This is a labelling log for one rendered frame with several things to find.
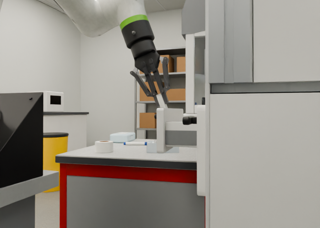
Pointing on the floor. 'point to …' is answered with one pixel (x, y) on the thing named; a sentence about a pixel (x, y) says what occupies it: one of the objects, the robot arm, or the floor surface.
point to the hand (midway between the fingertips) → (163, 105)
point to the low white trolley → (129, 188)
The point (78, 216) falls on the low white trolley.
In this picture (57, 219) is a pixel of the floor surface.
